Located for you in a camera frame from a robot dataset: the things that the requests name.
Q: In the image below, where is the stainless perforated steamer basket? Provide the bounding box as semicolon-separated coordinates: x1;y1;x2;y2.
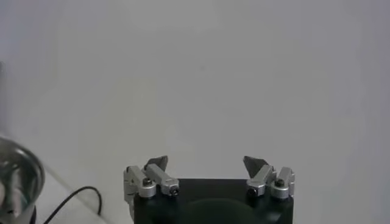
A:
0;136;46;224

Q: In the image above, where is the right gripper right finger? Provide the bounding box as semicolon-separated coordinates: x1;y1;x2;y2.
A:
243;156;296;200

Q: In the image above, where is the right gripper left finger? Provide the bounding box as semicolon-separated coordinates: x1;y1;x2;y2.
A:
123;155;180;214

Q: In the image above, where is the black pot power cord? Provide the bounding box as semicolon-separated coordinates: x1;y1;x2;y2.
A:
43;186;103;224

